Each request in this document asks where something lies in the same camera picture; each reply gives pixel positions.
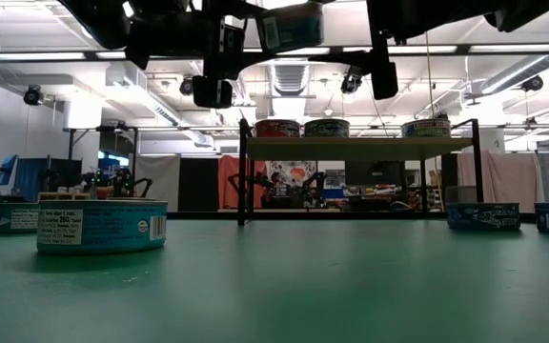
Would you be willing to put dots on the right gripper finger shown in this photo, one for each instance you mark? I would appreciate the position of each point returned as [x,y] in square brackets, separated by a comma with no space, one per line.
[384,81]

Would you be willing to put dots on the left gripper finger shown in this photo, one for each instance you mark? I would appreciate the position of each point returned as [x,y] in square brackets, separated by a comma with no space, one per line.
[212,93]
[236,7]

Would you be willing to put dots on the silver lid green label can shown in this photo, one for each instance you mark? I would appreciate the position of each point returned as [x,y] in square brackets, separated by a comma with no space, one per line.
[426,128]
[327,128]

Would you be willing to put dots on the gold lid blue label can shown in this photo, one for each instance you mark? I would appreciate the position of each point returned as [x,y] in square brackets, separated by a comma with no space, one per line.
[298,28]

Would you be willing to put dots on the silver lid red label can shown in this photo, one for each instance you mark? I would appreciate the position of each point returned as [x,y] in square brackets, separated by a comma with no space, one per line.
[278,128]

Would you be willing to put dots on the teal label barcode can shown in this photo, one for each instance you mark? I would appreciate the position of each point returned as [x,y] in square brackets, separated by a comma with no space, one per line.
[103,228]

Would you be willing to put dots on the background black robot arm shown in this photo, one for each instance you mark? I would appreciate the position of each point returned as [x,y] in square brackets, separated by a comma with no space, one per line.
[317,181]
[250,183]

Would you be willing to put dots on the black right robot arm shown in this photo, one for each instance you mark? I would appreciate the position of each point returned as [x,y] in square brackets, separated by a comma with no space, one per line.
[517,14]

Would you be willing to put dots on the black ceiling spotlight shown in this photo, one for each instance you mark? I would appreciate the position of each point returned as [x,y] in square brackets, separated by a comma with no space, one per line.
[33,95]
[351,83]
[533,83]
[185,86]

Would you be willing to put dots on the black overhead beam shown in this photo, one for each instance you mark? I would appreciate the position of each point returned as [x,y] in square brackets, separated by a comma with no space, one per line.
[463,48]

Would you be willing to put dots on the ceiling air vent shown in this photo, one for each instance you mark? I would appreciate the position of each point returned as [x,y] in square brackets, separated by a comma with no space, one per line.
[291,78]

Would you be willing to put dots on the orange red cloth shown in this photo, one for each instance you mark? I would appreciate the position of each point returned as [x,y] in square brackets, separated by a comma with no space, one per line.
[229,181]

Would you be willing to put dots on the black panel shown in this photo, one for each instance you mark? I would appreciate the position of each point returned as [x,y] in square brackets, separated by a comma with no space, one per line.
[198,183]

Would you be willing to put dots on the black cabinet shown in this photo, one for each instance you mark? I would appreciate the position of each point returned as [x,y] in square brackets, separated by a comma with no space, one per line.
[374,174]

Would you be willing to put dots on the plain white sheet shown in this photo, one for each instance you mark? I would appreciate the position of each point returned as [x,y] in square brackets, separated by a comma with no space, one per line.
[160,176]

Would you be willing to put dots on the black metal rack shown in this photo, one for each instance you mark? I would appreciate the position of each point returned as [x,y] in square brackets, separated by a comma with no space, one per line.
[134,157]

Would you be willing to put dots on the white printed cloth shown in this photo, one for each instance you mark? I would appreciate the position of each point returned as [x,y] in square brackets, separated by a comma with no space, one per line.
[298,169]

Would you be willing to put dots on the person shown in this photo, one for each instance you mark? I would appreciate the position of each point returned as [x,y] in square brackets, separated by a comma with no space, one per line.
[281,190]

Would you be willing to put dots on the background robot green lights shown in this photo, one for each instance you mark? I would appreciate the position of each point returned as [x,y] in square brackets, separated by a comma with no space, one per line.
[112,183]

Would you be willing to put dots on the grey box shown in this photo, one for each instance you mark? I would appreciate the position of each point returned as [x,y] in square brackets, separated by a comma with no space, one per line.
[460,195]

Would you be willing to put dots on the pink patterned cloth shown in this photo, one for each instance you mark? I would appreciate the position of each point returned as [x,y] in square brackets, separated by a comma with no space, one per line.
[503,178]

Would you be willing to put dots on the wooden crate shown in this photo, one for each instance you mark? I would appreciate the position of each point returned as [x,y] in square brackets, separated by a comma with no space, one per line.
[65,195]

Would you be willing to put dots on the blue cloth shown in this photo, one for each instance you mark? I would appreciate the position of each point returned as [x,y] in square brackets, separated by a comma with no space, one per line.
[31,178]

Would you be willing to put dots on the green table mat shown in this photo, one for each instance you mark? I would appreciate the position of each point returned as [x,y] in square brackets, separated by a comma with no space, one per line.
[274,295]

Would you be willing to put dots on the blue tilted monitor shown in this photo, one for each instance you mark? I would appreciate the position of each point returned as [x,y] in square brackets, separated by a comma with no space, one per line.
[6,169]

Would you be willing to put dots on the silver lid teal white can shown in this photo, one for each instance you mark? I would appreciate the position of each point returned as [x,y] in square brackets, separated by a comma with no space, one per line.
[12,218]

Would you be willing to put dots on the wooden shelf black metal frame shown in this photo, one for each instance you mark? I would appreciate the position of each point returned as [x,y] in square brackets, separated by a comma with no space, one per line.
[351,148]

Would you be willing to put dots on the black aluminium table frame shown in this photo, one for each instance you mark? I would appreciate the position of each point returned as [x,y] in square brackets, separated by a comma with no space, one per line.
[303,215]

